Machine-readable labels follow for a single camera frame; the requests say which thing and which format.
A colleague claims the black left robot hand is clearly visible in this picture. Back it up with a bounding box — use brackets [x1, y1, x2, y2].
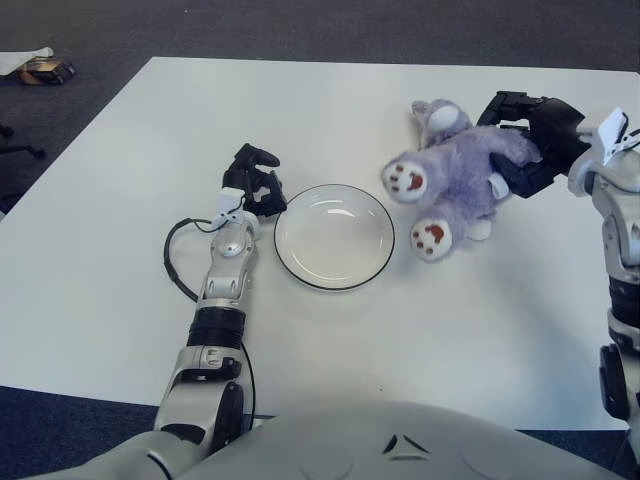
[222, 143, 289, 217]

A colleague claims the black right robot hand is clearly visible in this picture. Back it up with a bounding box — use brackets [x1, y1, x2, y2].
[475, 90, 586, 199]

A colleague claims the purple plush bunny doll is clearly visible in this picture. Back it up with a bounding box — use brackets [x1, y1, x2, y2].
[380, 98, 544, 262]

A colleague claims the white plate with black rim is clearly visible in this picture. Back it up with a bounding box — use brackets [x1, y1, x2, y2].
[273, 183, 396, 291]

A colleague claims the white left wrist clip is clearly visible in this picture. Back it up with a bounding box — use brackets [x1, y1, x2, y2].
[217, 187, 246, 231]

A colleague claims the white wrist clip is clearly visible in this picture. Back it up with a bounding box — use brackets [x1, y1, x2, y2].
[597, 107, 634, 166]
[217, 187, 246, 231]

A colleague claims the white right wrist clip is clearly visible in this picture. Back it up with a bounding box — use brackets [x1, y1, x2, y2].
[597, 107, 634, 166]

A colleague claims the black office chair base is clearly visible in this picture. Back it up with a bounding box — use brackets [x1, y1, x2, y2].
[0, 122, 49, 161]

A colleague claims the grey robot torso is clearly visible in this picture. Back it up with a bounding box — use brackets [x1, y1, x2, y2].
[49, 398, 626, 480]

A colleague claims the white paper sheet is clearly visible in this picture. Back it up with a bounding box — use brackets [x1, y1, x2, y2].
[0, 45, 55, 76]

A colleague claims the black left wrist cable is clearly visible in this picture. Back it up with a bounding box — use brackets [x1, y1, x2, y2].
[164, 215, 259, 421]

